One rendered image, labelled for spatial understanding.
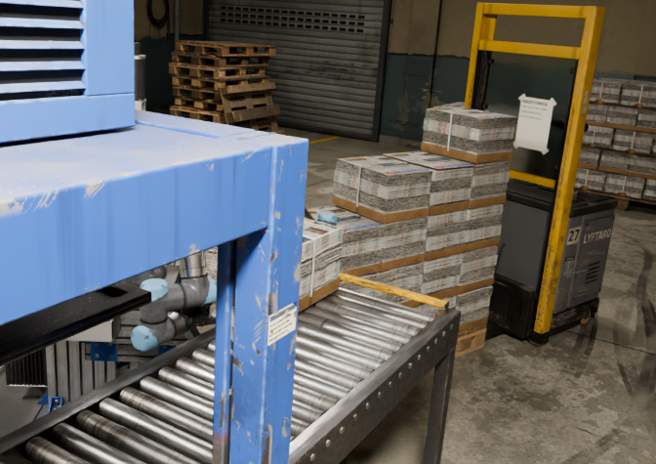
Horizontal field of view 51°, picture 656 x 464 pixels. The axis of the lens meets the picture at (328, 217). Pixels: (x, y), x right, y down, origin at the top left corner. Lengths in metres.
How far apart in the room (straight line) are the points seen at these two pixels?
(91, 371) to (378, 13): 8.24
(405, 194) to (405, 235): 0.20
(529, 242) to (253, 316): 3.40
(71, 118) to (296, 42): 10.24
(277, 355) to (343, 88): 9.74
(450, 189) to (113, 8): 2.68
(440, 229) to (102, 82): 2.70
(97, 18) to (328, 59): 9.92
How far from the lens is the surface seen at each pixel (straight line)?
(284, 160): 0.80
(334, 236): 2.26
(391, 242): 3.16
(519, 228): 4.19
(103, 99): 0.83
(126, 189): 0.62
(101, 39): 0.82
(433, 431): 2.49
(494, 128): 3.53
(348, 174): 3.23
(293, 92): 11.03
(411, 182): 3.15
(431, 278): 3.45
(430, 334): 2.13
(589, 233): 4.23
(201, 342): 1.99
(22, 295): 0.58
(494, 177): 3.60
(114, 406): 1.72
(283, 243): 0.84
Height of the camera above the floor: 1.69
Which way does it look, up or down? 16 degrees down
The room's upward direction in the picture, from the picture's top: 4 degrees clockwise
